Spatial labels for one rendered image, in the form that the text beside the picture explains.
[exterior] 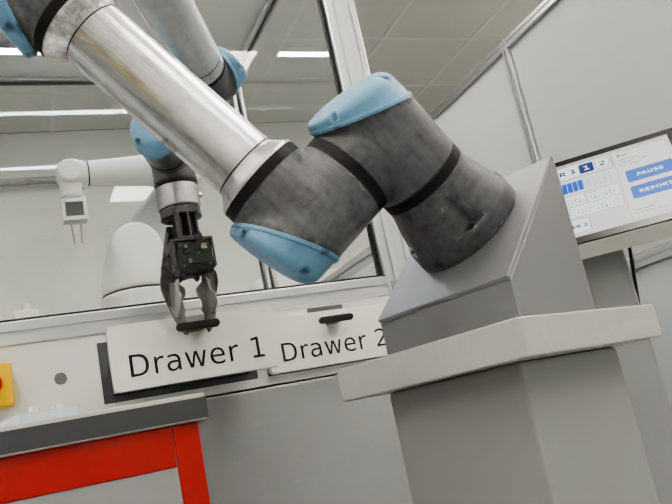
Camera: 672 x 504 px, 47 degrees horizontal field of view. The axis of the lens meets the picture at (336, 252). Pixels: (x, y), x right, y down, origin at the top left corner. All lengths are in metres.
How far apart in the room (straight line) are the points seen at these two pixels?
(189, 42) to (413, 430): 0.64
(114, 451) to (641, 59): 2.19
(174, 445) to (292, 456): 0.67
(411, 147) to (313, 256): 0.17
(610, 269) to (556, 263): 0.88
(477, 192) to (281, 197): 0.23
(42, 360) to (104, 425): 0.62
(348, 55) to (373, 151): 1.01
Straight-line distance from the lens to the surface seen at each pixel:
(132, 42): 0.92
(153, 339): 1.33
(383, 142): 0.87
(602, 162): 1.88
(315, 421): 1.56
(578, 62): 2.92
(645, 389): 1.77
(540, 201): 0.93
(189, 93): 0.89
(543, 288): 0.88
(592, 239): 1.68
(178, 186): 1.34
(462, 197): 0.91
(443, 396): 0.89
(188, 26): 1.16
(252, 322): 1.38
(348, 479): 1.58
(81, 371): 1.48
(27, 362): 1.48
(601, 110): 2.83
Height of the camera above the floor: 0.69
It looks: 13 degrees up
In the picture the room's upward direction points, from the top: 12 degrees counter-clockwise
